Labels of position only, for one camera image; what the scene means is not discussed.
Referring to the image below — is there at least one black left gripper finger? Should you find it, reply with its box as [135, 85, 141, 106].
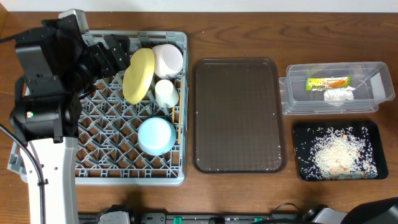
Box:
[87, 42, 119, 78]
[104, 34, 131, 72]

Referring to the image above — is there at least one yellow-green plate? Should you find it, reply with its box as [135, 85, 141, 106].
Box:
[123, 48, 155, 105]

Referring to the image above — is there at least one white bowl with food residue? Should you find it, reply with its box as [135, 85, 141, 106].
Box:
[152, 44, 183, 79]

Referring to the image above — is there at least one cream white cup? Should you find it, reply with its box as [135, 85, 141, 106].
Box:
[155, 79, 179, 108]

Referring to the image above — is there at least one green orange snack wrapper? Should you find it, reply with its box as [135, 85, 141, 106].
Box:
[305, 77, 351, 91]

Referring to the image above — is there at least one white tissue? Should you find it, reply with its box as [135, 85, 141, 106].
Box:
[323, 86, 355, 106]

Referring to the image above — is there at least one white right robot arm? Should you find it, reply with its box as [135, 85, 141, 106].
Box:
[303, 197, 397, 224]

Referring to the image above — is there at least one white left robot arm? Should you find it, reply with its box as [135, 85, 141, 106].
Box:
[10, 9, 130, 223]

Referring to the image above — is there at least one grey plastic dishwasher rack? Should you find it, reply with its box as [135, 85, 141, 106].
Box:
[7, 30, 190, 187]

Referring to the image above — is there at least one clear plastic waste bin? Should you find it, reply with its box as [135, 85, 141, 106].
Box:
[279, 62, 395, 115]

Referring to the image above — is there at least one spilled rice food waste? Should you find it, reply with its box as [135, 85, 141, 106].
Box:
[294, 126, 378, 181]

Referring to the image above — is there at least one black waste tray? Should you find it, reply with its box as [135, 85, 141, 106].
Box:
[293, 120, 389, 179]

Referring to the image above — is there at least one dark brown serving tray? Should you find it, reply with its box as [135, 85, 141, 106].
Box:
[192, 58, 287, 174]

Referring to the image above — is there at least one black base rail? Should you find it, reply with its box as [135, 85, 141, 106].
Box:
[78, 205, 311, 224]

